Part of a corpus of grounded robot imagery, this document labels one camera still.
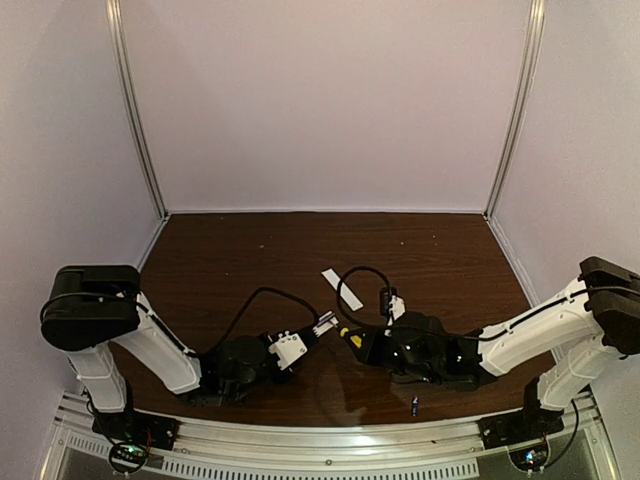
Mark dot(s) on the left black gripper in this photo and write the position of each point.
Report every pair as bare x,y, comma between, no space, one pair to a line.
310,334

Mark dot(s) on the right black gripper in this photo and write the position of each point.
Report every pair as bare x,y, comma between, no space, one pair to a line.
370,345

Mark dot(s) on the yellow handled screwdriver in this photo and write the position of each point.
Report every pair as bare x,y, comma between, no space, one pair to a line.
351,337

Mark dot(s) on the white remote control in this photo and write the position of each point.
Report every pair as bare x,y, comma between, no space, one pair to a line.
310,335

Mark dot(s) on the white battery cover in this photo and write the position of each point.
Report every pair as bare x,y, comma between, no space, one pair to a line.
345,293

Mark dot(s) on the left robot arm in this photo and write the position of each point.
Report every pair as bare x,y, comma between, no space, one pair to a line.
91,307

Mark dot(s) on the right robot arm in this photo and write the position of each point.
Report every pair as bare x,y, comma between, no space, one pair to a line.
597,313

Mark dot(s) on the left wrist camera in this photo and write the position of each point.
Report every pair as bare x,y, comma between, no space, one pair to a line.
288,348

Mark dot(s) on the front aluminium rail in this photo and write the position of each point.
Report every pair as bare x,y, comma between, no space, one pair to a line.
431,450

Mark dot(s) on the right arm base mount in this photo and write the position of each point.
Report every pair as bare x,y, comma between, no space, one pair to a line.
526,441

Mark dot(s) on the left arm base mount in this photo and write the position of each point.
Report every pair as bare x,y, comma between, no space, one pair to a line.
132,436

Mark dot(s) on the right aluminium frame post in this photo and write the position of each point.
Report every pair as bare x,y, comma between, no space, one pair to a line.
529,61

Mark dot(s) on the aluminium frame post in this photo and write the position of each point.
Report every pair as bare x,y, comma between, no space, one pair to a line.
529,61
123,65

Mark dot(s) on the left aluminium frame post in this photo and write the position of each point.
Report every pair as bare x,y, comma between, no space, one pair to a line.
123,65

